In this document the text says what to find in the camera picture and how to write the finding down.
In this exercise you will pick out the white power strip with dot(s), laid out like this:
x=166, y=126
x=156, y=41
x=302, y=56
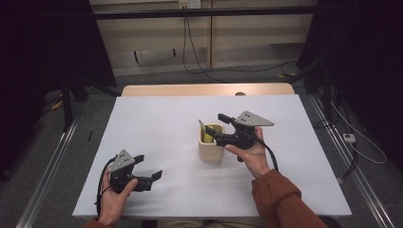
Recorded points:
x=349, y=137

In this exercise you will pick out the black horizontal bar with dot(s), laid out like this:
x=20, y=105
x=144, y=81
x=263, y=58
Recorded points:
x=202, y=12

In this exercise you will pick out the wooden table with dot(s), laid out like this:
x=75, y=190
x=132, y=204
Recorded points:
x=190, y=89

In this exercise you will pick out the aluminium floor rail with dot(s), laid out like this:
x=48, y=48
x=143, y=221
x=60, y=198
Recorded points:
x=47, y=177
x=355, y=177

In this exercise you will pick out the black metal stand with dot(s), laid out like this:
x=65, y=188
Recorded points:
x=67, y=104

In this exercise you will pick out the white wall socket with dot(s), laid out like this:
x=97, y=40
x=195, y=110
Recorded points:
x=189, y=3

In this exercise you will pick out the beige square pen cup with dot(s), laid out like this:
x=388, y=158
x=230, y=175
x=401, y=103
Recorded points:
x=210, y=148

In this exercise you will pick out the yellow highlighter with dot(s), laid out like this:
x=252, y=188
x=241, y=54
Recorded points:
x=207, y=136

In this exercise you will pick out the black curtain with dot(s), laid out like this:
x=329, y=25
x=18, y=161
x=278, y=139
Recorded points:
x=38, y=63
x=364, y=63

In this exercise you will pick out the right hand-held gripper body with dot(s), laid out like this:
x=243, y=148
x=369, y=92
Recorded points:
x=247, y=133

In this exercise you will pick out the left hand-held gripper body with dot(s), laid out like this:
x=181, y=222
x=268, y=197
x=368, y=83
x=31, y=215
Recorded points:
x=122, y=172

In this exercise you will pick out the person's right hand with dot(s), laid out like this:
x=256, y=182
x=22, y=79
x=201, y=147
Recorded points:
x=253, y=158

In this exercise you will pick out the person's left hand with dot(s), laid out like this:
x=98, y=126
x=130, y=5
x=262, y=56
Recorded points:
x=114, y=205

